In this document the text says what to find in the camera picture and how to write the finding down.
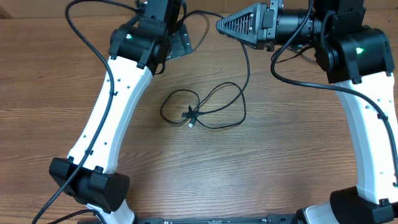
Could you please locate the black usb cable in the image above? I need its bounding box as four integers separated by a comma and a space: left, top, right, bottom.
159, 82, 248, 130

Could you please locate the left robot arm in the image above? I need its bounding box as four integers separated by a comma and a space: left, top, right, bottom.
49, 1, 186, 223

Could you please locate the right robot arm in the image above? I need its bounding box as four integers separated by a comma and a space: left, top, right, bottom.
216, 1, 397, 223

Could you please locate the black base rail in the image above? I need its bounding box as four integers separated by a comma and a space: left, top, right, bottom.
134, 214, 307, 224

